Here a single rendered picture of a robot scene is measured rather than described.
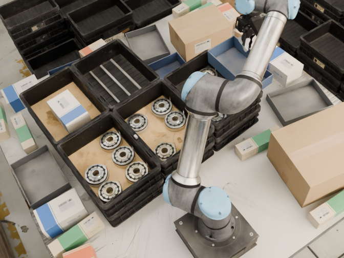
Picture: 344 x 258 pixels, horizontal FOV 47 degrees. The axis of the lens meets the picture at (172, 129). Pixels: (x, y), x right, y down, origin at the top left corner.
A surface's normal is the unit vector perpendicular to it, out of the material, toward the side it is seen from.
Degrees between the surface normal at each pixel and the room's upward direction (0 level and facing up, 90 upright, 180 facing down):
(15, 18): 0
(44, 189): 0
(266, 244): 0
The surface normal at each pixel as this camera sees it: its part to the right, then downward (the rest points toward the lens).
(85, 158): -0.09, -0.58
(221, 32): 0.43, 0.72
